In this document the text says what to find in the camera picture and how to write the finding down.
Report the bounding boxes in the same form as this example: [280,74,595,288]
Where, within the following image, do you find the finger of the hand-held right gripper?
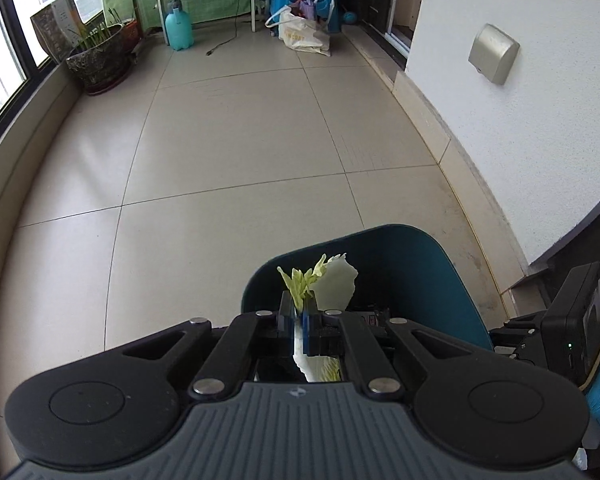
[489,312,546,361]

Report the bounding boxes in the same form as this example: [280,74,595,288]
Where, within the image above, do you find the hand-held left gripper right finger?
[302,310,473,402]

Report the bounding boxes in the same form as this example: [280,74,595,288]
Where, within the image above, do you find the patterned ceramic plant pot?
[66,24,133,97]

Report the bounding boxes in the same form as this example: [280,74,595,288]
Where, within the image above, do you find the beige wall socket cover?
[467,23,521,86]

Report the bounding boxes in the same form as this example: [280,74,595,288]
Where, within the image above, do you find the napa cabbage leaf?
[277,253,359,383]

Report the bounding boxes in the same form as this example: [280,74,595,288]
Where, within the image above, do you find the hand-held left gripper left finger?
[122,290,297,401]

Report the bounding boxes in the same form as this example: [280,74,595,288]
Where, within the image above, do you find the green leafy plant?
[70,7,118,46]

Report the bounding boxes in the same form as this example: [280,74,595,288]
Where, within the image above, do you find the brown cardboard box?
[30,0,88,58]

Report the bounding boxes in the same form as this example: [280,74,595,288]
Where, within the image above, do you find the black power cable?
[206,0,241,57]

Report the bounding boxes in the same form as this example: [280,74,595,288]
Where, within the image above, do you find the small red flower pot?
[122,19,143,53]

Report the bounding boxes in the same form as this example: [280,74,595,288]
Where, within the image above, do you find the teal spray bottle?
[164,0,196,52]

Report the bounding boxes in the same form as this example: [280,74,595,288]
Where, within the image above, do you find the teal plastic bin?
[241,224,495,361]

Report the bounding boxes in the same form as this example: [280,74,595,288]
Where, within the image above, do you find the dark framed window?
[0,0,106,161]

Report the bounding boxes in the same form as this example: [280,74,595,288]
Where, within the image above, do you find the white tote bag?
[265,0,335,57]

